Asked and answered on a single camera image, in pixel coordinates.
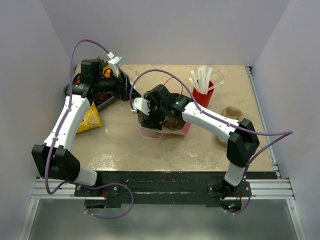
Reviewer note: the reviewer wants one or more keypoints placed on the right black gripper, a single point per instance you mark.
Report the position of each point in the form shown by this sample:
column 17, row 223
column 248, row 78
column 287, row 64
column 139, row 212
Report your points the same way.
column 148, row 120

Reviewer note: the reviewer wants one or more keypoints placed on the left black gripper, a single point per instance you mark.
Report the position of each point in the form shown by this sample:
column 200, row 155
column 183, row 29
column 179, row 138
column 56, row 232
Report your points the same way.
column 123, row 89

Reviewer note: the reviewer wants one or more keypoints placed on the cardboard cup carrier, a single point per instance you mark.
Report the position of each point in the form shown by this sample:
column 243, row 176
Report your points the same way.
column 233, row 113
column 173, row 124

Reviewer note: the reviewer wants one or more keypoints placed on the brown paper bag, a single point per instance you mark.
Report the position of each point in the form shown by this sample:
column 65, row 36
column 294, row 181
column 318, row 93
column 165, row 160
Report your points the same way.
column 175, row 100

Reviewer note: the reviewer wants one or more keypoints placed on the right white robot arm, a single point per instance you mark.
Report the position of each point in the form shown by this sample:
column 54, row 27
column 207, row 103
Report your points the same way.
column 241, row 143

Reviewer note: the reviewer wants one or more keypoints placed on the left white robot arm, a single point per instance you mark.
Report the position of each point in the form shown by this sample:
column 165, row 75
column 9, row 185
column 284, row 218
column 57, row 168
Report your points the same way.
column 53, row 158

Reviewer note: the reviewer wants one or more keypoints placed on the purple grape bunch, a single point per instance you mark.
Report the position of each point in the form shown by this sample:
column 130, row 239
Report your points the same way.
column 101, row 98

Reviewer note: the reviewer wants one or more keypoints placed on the grey fruit tray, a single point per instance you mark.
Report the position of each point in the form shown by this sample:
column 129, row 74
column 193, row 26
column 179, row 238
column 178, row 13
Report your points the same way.
column 107, row 100

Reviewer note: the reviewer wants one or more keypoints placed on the red straw holder cup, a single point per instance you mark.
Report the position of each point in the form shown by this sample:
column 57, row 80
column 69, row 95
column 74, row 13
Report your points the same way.
column 202, row 99

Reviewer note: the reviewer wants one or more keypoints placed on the white wrapped straws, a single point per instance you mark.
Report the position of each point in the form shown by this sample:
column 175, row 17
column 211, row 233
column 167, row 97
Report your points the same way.
column 201, row 81

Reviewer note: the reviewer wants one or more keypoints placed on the yellow chips bag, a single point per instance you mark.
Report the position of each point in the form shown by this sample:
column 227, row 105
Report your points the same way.
column 90, row 120

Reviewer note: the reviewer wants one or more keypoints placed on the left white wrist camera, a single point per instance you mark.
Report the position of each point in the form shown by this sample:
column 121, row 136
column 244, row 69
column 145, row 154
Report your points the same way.
column 114, row 63

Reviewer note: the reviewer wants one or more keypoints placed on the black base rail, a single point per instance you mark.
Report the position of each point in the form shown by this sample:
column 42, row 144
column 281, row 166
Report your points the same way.
column 114, row 188

